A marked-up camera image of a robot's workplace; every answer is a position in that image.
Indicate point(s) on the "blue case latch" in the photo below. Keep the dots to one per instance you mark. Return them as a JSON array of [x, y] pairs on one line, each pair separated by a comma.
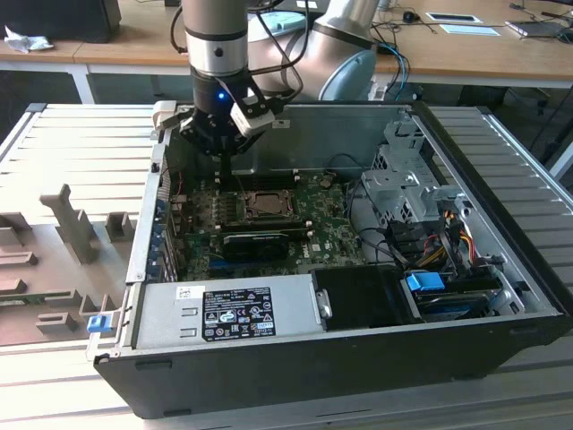
[[99, 324]]

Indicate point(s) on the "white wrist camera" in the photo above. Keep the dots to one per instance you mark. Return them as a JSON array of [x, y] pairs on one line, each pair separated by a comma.
[[163, 112], [253, 120]]

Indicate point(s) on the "gray parts rack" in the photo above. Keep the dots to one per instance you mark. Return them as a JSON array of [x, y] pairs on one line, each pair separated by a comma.
[[71, 224]]

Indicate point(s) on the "crumpled white paper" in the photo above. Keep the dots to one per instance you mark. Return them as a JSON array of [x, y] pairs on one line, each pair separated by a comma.
[[27, 42]]

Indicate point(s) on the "metal drive cage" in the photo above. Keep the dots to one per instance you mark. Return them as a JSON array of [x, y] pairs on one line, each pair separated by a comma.
[[403, 192]]

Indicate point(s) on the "CPU socket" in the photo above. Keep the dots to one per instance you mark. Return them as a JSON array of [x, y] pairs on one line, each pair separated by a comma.
[[244, 218]]

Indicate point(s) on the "blue disk carrier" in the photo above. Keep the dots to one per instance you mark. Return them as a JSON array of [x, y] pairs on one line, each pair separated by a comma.
[[425, 283]]

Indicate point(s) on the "pale blue teach pendant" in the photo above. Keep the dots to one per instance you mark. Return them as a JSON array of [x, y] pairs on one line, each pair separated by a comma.
[[286, 20]]

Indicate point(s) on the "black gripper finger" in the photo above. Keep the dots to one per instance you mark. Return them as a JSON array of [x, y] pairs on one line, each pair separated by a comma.
[[223, 174], [229, 174]]

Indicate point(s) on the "silver coin cell battery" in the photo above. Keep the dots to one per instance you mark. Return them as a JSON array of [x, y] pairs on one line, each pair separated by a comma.
[[326, 181]]

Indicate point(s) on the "wooden desk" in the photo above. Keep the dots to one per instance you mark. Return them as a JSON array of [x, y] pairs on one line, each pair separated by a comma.
[[470, 58], [112, 54]]

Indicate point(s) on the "green RAM stick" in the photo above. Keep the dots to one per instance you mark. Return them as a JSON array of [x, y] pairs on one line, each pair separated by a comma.
[[49, 298]]

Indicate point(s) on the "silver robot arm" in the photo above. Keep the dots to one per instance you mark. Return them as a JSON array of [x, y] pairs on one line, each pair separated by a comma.
[[215, 27]]

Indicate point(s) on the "black computer mouse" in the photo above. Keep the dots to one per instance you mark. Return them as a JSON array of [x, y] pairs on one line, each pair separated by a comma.
[[410, 16]]

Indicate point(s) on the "large black box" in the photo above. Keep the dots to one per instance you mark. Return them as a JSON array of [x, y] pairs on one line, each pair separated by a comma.
[[58, 20]]

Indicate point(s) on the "gray power supply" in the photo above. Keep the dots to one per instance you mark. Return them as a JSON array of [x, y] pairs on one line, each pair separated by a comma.
[[165, 313]]

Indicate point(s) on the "black RAM slot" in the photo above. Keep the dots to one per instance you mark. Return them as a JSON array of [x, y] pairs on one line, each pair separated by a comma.
[[268, 174], [268, 231], [268, 225], [268, 178], [268, 185], [268, 228], [268, 181]]

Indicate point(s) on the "green motherboard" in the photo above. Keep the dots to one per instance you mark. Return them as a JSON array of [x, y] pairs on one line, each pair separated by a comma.
[[331, 233]]

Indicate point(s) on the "gray laptop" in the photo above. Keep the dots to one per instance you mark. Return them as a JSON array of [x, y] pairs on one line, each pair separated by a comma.
[[535, 29]]

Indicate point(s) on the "pale blue pad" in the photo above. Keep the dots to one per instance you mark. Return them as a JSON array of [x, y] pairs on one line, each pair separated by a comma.
[[470, 29]]

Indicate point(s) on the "black hard disk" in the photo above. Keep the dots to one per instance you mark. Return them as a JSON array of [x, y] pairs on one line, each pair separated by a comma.
[[452, 302]]

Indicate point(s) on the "black PC case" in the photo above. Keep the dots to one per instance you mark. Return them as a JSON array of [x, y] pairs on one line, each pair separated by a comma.
[[268, 380]]

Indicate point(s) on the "silver topped CPU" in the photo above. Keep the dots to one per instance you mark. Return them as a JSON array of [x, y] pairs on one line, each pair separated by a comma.
[[270, 203]]

